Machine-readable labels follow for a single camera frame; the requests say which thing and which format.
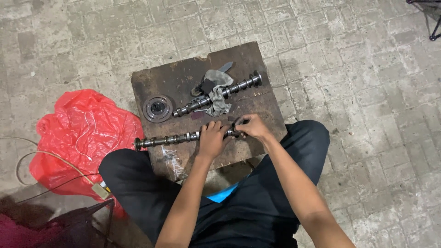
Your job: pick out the grey rag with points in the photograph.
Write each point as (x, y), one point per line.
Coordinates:
(217, 100)

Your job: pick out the person's left hand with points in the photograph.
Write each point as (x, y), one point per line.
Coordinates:
(211, 143)

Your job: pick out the small metal pin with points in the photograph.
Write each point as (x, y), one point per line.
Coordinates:
(200, 110)

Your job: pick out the black sandpaper piece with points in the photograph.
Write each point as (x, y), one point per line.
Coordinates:
(207, 86)

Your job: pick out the steel camshaft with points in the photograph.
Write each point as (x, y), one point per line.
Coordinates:
(237, 86)
(165, 140)

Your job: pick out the dark wooden board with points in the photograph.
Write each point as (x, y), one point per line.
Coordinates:
(172, 77)

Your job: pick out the small maroon sandpaper piece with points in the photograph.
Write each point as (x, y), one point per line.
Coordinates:
(197, 115)

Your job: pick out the grey metal blade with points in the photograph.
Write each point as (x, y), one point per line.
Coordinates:
(226, 66)

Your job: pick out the dark sandpaper strip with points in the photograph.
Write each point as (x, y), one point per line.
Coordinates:
(231, 119)

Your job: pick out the maroon cloth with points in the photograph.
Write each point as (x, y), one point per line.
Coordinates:
(24, 230)

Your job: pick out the round metal pulley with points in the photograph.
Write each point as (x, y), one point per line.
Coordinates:
(157, 108)

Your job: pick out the black metal frame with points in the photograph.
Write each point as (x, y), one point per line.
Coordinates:
(109, 213)

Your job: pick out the black metal stand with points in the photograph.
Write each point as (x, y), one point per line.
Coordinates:
(434, 31)

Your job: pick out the person's black trousers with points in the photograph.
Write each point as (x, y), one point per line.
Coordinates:
(248, 217)

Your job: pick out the person's right fingers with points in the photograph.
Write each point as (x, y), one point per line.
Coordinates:
(242, 126)

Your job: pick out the blue plastic stool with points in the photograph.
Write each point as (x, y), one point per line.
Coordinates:
(220, 195)

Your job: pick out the person's right hand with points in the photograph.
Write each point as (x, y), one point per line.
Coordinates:
(254, 126)

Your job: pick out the red plastic bag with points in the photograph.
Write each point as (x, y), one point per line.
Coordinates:
(69, 137)

